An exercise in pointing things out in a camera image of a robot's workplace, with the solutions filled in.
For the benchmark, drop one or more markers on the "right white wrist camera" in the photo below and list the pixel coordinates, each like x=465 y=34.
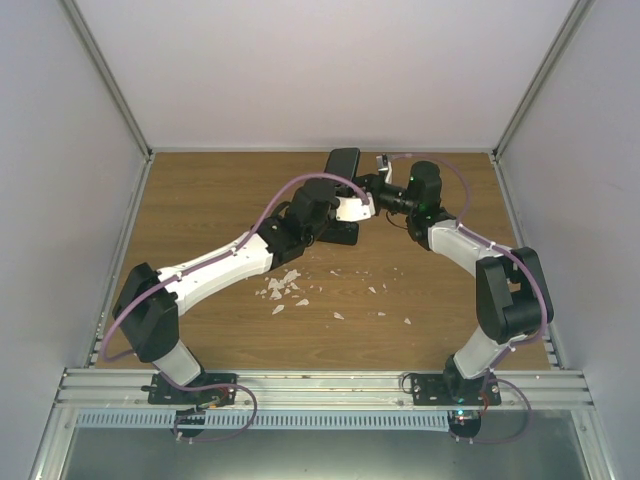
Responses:
x=384 y=167

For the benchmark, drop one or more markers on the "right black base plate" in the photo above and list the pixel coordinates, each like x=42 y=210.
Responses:
x=432 y=390

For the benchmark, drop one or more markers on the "right aluminium corner post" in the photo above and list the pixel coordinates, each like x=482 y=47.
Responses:
x=567 y=30

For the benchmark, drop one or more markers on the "aluminium front rail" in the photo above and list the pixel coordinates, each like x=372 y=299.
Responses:
x=323 y=390

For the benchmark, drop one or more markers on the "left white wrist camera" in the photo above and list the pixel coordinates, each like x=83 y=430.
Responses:
x=354 y=209

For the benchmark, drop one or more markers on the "aluminium corner post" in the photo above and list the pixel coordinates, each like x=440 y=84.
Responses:
x=567 y=30
x=98 y=60

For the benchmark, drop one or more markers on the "grey slotted cable duct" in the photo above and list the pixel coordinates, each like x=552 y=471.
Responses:
x=269 y=419

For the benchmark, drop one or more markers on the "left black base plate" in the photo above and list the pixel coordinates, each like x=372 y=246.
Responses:
x=210 y=389

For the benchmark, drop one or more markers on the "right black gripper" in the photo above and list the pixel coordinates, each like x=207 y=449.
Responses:
x=372 y=183

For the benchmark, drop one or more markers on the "white debris pile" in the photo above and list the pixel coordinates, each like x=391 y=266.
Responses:
x=284 y=291

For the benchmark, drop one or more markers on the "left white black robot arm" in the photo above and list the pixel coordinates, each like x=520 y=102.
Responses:
x=151 y=301

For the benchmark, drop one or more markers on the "left aluminium corner post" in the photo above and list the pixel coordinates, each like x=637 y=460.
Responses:
x=98 y=60

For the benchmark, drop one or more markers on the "black phone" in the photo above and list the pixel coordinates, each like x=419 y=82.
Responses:
x=340 y=233
x=343 y=162

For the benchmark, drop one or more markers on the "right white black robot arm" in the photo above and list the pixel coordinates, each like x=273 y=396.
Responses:
x=513 y=305

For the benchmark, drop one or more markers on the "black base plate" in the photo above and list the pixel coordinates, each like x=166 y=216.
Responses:
x=210 y=389
x=432 y=390

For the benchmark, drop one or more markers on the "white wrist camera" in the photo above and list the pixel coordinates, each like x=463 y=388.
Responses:
x=354 y=209
x=384 y=167

